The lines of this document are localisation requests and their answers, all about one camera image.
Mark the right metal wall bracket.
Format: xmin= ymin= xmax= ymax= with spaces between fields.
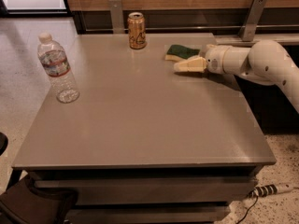
xmin=238 ymin=0 xmax=267 ymax=42

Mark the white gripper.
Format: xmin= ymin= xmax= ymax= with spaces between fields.
xmin=174 ymin=44 xmax=231 ymax=75

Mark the grey drawer cabinet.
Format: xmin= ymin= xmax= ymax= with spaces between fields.
xmin=13 ymin=34 xmax=275 ymax=224

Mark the gold soda can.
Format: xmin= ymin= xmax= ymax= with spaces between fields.
xmin=127 ymin=12 xmax=147 ymax=49

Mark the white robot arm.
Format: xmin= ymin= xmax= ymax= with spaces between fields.
xmin=174 ymin=40 xmax=299 ymax=113

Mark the metal rail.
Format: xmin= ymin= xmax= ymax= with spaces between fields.
xmin=85 ymin=24 xmax=299 ymax=33

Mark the white power strip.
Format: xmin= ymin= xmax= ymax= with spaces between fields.
xmin=247 ymin=183 xmax=294 ymax=198

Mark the metal wall bracket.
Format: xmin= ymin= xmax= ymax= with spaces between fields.
xmin=238 ymin=0 xmax=267 ymax=42
xmin=108 ymin=0 xmax=124 ymax=34

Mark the dark chair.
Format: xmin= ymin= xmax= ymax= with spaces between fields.
xmin=0 ymin=132 xmax=78 ymax=224

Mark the left metal wall bracket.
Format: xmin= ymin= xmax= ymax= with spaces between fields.
xmin=108 ymin=0 xmax=124 ymax=34

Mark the clear plastic water bottle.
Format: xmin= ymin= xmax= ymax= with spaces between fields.
xmin=37 ymin=33 xmax=79 ymax=104

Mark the black power cable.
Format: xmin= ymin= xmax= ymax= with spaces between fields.
xmin=235 ymin=195 xmax=260 ymax=224

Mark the green and yellow sponge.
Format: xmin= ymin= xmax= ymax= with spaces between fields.
xmin=165 ymin=45 xmax=200 ymax=62

